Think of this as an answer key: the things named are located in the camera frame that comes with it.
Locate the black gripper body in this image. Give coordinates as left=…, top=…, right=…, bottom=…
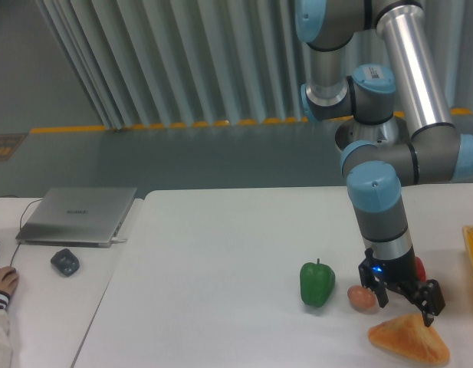
left=359, top=248, right=422, bottom=290

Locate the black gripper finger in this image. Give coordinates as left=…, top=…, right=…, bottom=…
left=399, top=279, right=445, bottom=327
left=360, top=274, right=389, bottom=308

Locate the triangular bread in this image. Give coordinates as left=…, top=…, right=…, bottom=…
left=367, top=314, right=450, bottom=364

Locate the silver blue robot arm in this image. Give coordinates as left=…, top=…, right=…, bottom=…
left=294, top=1, right=473, bottom=325

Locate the striped sleeve forearm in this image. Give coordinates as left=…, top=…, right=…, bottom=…
left=0, top=291, right=12, bottom=368

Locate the person's hand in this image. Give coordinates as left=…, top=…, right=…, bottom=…
left=0, top=266, right=19, bottom=297

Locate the red bell pepper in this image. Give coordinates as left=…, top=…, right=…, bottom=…
left=416, top=257, right=427, bottom=282

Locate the brown egg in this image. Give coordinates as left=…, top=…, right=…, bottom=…
left=347, top=285, right=376, bottom=310

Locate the green bell pepper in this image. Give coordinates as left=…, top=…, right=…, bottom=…
left=299, top=260, right=336, bottom=308

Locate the white usb plug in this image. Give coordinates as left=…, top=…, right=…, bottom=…
left=111, top=238, right=127, bottom=244

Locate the silver laptop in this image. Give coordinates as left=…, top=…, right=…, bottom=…
left=16, top=187, right=136, bottom=248

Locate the black laptop cable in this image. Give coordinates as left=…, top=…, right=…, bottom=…
left=0, top=195, right=44, bottom=269

